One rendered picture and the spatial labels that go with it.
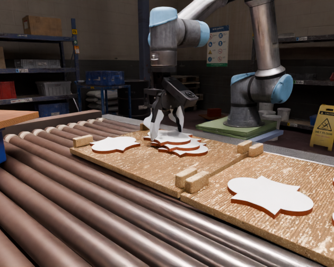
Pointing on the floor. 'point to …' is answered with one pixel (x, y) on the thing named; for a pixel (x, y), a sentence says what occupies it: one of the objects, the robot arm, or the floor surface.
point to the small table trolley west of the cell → (103, 95)
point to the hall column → (143, 9)
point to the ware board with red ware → (212, 114)
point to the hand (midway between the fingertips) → (168, 135)
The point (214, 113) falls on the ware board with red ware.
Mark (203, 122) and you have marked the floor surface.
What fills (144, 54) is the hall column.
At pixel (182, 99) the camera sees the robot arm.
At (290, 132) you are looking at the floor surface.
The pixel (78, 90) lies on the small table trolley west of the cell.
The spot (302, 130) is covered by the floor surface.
